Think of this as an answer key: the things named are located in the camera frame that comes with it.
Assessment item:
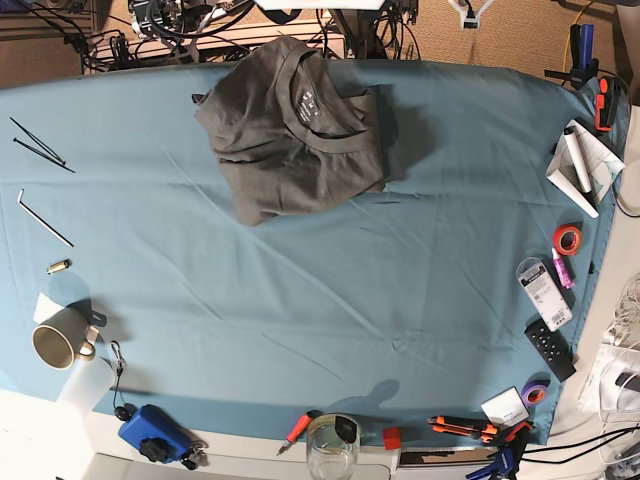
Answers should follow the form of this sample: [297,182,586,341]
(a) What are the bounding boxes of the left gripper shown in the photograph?
[447,0,494,30]

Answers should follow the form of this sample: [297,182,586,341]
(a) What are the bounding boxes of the grey T-shirt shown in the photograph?
[192,36,385,226]

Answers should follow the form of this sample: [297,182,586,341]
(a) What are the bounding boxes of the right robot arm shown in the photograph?
[127,0,227,40]

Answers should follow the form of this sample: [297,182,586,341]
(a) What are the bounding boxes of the blue bar clamp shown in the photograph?
[544,24,599,90]

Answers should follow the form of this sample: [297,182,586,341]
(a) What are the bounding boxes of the red black clamp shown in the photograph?
[595,76,621,132]

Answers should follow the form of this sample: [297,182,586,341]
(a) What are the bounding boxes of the rolled white paper sheets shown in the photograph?
[546,120,625,218]

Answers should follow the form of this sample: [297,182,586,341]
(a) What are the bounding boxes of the red tape roll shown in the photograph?
[552,224,582,256]

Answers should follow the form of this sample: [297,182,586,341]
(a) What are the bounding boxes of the purple glue tube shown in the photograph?
[551,248,574,289]

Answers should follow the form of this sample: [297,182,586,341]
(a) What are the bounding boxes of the blue table cloth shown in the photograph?
[1,61,614,445]

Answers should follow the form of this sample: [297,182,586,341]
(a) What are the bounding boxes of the white packaged box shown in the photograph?
[516,257,573,332]

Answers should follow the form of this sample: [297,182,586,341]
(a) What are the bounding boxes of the black remote control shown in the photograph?
[524,318,576,383]

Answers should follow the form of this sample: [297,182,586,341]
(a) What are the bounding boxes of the purple tape roll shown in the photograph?
[520,380,548,407]

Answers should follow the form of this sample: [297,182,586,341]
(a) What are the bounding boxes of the white small card box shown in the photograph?
[481,387,529,428]

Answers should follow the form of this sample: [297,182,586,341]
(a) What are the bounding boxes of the orange black utility knife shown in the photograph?
[427,416,498,443]

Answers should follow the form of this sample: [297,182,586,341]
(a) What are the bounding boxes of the small red cube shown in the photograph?
[382,427,402,451]

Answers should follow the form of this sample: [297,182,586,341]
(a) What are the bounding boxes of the blue clamp bottom right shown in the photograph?
[465,421,533,480]

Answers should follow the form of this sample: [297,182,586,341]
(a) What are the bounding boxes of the clear glass jar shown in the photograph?
[306,414,360,480]

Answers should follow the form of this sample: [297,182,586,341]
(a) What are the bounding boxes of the silver hex key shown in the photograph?
[16,189,74,248]

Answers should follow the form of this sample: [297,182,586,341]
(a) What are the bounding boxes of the small brass battery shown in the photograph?
[46,259,71,275]

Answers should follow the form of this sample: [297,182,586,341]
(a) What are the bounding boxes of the white paper slip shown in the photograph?
[33,293,64,324]

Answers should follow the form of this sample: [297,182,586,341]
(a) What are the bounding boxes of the olive ceramic mug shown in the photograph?
[31,307,96,370]

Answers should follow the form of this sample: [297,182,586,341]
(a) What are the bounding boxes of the blue clamp block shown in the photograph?
[114,404,204,471]

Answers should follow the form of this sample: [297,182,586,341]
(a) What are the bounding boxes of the red handled screwdriver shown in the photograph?
[277,410,322,456]

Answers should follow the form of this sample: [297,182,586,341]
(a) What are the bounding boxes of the black cable tie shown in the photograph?
[10,117,66,164]
[13,138,76,174]

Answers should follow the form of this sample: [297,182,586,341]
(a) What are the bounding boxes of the black lanyard with carabiner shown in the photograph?
[109,340,135,422]

